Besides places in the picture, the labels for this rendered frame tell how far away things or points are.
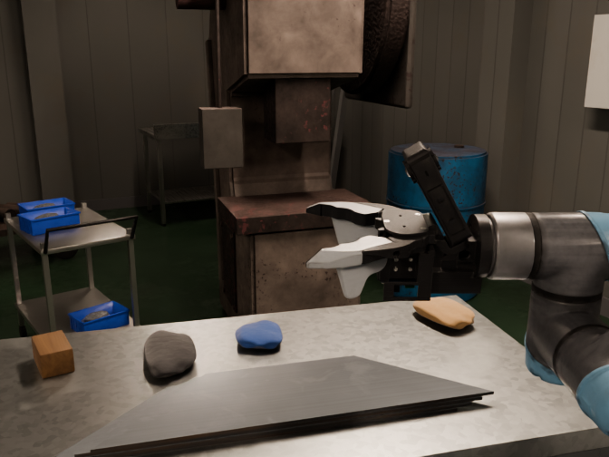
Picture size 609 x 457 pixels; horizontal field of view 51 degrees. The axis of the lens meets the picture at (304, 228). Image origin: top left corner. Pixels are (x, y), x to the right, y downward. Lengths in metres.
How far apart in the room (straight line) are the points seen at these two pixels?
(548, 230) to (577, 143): 3.86
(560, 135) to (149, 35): 4.37
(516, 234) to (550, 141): 4.03
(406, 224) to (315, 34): 2.57
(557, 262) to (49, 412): 0.87
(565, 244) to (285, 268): 2.66
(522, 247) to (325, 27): 2.62
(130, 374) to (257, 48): 2.12
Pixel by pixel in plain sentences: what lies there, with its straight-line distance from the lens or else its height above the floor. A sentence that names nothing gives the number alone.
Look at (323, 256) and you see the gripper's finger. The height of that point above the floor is 1.45.
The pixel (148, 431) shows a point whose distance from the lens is 1.07.
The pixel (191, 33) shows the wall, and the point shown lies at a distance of 7.30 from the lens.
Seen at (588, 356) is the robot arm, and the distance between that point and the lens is 0.67.
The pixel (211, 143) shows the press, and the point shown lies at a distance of 3.16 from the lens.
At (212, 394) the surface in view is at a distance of 1.15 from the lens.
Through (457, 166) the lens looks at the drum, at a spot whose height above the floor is 0.95.
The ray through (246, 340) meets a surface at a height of 1.07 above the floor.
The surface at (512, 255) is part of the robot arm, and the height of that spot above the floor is 1.44.
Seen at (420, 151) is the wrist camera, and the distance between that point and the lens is 0.67.
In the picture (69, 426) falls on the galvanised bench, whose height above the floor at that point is 1.05.
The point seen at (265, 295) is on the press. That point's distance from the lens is 3.33.
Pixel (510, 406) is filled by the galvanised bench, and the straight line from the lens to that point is 1.20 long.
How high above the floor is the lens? 1.64
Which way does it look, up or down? 15 degrees down
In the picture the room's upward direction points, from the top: straight up
